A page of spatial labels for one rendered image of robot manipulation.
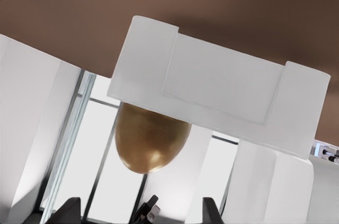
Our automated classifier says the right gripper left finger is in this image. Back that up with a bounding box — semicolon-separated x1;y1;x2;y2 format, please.
52;196;82;224

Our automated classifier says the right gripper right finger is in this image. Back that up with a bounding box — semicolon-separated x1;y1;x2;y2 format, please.
202;196;225;224

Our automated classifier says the brown egg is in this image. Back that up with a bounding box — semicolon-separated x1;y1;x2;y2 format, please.
114;102;192;175

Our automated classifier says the translucent white egg box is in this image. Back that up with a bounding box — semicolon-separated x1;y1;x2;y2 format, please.
106;15;332;160

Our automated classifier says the thin silver frame bar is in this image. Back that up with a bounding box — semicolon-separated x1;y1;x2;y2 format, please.
82;97;120;221

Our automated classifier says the thick silver frame post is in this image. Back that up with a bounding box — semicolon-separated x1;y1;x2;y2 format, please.
42;69;97;224

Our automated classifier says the silver frame foot bracket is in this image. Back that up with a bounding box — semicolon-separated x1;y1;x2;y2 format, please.
310;140;339;166

